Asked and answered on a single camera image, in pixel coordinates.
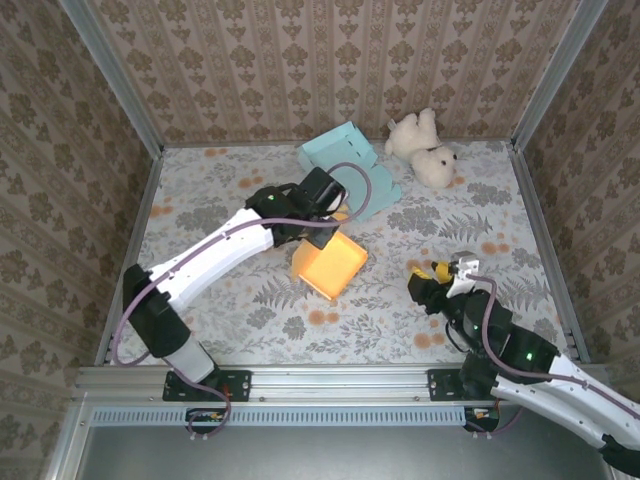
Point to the orange paper box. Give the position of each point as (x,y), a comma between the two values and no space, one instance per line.
(330,267)

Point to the teal paper box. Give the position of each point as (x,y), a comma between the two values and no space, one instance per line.
(380,190)

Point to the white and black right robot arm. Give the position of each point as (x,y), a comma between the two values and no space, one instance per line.
(575,400)

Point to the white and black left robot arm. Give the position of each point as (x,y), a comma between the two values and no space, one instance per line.
(215,255)

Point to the floral table cover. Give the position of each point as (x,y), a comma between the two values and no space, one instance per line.
(225,175)

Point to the white plush bear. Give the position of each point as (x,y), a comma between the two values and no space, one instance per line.
(425,150)

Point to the grey metal sheet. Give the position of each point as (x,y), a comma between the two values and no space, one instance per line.
(340,455)

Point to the aluminium side rail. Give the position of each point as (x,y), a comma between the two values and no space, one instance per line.
(136,235)
(542,225)

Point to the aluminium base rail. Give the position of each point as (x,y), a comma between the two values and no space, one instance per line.
(340,382)

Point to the aluminium frame post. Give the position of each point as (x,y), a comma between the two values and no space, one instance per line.
(555,75)
(110,75)

